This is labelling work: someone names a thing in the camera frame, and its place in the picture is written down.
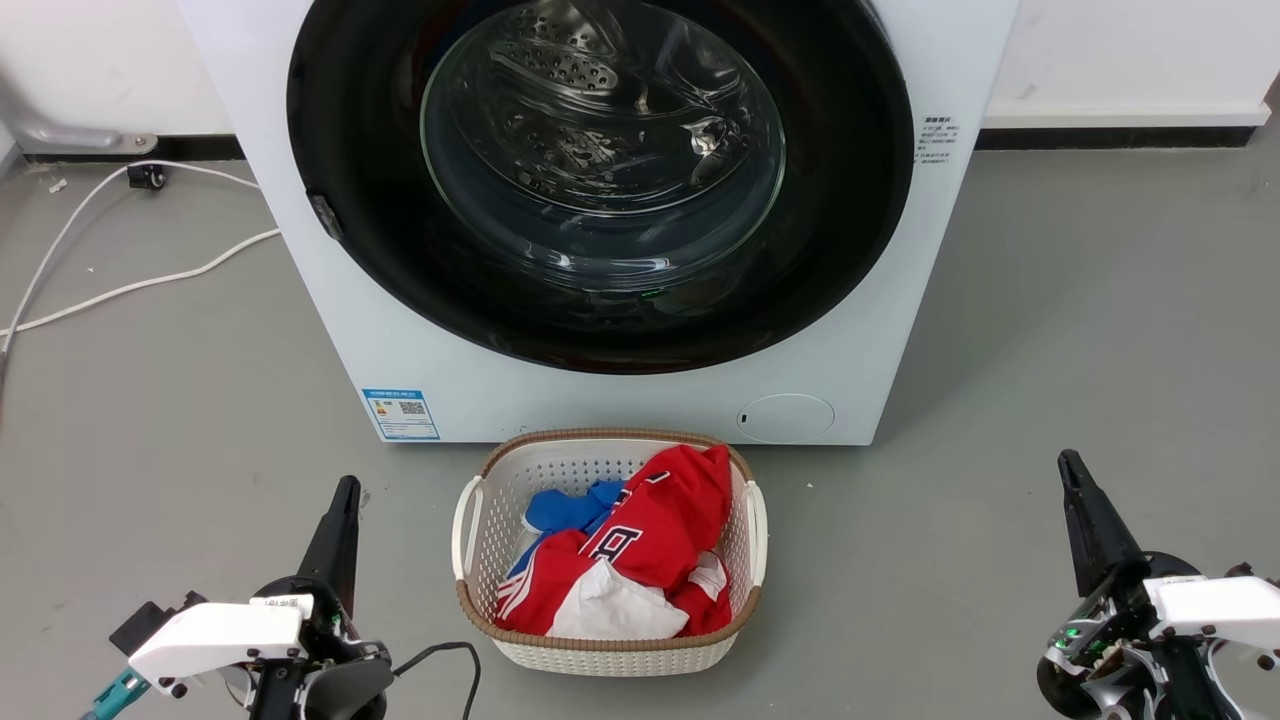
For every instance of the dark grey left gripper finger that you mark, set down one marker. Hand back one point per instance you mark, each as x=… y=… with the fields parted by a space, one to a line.
x=335 y=545

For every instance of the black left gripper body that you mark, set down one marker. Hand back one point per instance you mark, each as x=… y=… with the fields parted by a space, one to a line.
x=345 y=675

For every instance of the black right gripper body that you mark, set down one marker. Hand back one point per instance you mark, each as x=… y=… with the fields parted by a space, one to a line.
x=1110 y=650

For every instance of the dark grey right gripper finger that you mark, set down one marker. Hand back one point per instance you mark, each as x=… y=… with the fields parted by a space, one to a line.
x=1095 y=530

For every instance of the round black glass washer door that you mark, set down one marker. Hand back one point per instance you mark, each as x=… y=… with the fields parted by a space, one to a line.
x=350 y=150

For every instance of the white front-load washing machine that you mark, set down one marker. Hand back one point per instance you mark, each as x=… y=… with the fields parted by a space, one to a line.
x=900 y=350

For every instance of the steel perforated washing drum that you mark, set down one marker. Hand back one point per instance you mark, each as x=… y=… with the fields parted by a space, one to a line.
x=600 y=80

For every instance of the blue energy label sticker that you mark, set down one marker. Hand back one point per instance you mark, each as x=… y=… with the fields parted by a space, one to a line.
x=400 y=415

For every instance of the blue garment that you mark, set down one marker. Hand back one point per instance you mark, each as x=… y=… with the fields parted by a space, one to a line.
x=565 y=508

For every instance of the white plastic laundry basket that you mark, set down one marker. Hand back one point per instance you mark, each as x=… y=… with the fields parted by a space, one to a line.
x=600 y=655

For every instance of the round white filter cover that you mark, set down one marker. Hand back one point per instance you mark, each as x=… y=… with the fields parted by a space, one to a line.
x=785 y=418

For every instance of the red garment with white stripes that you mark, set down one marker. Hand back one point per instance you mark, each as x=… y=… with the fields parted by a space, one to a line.
x=670 y=510

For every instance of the small black text sticker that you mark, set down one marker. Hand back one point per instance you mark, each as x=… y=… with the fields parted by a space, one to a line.
x=940 y=140

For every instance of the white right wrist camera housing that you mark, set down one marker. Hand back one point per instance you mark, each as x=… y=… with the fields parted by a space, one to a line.
x=1225 y=605

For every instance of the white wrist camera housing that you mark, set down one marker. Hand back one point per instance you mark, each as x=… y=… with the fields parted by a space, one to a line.
x=215 y=635
x=1225 y=605

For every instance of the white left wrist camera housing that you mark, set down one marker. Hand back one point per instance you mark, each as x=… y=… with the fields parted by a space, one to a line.
x=215 y=635

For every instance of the grey metal pipe bracket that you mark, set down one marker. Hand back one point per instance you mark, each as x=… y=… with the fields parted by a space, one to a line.
x=70 y=135

